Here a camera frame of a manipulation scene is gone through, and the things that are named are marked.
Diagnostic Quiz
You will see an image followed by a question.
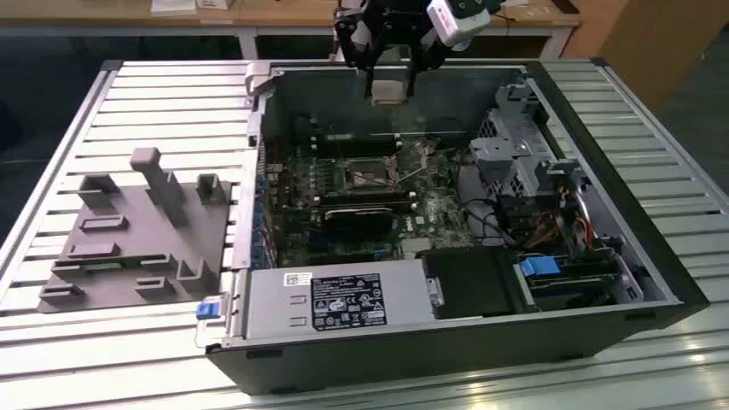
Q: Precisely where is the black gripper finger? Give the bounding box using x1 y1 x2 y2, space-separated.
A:
335 16 384 98
405 40 445 97

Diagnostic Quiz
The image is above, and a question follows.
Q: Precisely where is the silver CPU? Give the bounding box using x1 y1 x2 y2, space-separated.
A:
371 79 409 107

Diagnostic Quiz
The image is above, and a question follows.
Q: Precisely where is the black RAM slot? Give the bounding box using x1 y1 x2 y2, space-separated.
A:
317 132 400 147
323 198 412 209
317 143 400 157
324 192 412 202

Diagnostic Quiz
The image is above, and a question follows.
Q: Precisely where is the CPU socket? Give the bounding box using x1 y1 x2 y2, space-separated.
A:
340 155 400 191

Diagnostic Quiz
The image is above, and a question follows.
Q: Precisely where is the metal drive cage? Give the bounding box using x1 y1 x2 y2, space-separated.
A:
469 83 588 197

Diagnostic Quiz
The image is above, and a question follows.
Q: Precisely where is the wooden desk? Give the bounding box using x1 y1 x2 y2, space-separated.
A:
0 0 583 39

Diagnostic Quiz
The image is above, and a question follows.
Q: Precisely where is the green motherboard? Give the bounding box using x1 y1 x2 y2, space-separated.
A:
264 132 477 268

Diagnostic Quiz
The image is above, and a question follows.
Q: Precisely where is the black graphics card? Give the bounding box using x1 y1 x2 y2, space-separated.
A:
321 206 395 237

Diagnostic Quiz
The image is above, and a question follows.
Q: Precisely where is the wooden cabinet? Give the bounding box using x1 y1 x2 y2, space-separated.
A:
561 0 729 110

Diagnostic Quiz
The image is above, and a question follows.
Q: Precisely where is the small silver heat sink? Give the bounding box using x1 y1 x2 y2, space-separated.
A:
400 237 432 257

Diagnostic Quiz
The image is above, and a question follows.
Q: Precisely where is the hard disk in blue carrier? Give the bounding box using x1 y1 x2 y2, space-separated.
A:
515 255 628 312

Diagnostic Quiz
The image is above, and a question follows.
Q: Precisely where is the black drive bay box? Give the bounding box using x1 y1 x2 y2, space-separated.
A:
419 249 529 320

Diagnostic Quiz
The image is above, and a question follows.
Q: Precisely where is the grey power supply unit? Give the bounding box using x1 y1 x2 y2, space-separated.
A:
241 266 437 341

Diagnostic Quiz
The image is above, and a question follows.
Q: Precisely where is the grey parts rack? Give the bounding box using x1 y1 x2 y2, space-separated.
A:
35 147 239 315

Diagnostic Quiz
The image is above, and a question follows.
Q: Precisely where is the black PC case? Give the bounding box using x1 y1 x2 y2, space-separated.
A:
203 58 711 396

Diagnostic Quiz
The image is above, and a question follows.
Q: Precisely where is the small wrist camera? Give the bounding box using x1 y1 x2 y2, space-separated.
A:
348 23 379 53

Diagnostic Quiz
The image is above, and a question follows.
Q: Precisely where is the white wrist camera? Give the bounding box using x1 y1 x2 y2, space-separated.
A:
425 0 492 49

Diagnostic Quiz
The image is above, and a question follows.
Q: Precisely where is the black cable bundle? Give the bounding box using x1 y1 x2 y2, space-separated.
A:
459 194 543 251

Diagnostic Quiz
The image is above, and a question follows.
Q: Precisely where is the orange and yellow wire bundle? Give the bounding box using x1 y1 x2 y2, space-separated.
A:
527 213 593 251

